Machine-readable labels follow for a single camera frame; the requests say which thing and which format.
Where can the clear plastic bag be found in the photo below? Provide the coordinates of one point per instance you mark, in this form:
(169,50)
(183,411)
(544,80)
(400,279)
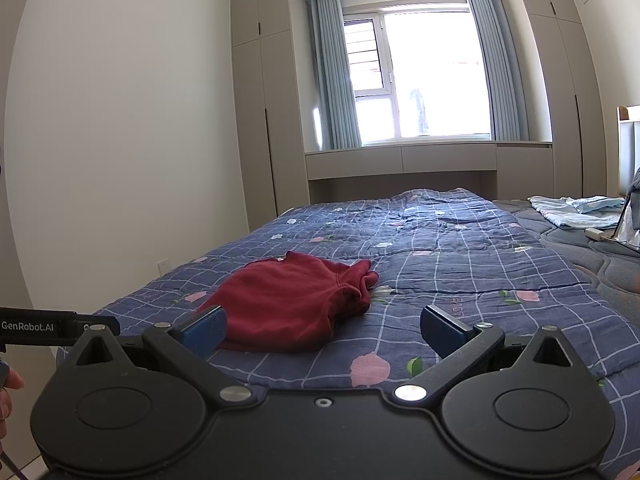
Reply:
(629,227)

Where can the grey padded headboard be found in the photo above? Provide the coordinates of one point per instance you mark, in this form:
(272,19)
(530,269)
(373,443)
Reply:
(629,150)

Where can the person's left hand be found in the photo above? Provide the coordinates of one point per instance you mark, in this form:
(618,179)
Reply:
(9,395)

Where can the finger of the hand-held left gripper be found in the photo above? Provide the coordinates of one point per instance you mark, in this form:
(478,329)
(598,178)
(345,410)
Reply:
(100,324)

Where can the window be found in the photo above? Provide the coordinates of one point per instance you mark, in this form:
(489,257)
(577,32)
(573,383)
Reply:
(415,75)

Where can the red long-sleeved sweater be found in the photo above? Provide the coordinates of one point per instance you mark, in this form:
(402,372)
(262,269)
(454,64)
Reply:
(295,300)

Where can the beige window seat cabinet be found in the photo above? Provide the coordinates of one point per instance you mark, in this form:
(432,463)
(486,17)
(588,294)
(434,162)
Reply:
(425,160)

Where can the grey folded blanket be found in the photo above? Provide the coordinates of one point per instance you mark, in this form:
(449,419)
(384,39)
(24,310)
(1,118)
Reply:
(636,182)

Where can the blue plaid floral quilt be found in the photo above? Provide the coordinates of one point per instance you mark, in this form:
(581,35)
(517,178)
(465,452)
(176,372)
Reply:
(440,270)

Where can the beige wardrobe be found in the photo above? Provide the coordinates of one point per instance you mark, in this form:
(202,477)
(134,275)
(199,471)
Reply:
(262,110)
(560,80)

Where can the white wall socket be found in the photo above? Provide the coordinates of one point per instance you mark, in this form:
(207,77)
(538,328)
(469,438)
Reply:
(163,263)

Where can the blue curtain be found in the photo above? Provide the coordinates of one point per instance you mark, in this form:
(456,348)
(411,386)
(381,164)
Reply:
(505,60)
(332,70)

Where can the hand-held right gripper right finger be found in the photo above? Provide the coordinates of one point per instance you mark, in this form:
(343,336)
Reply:
(440,329)

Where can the grey quilted mattress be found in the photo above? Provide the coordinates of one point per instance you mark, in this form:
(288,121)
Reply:
(585,245)

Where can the white power adapter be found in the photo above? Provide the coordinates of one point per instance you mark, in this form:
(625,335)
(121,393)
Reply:
(595,233)

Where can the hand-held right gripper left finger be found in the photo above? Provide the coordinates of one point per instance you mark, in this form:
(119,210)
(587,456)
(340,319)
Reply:
(206,329)

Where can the light blue cloth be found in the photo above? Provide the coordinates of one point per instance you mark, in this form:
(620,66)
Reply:
(575,210)

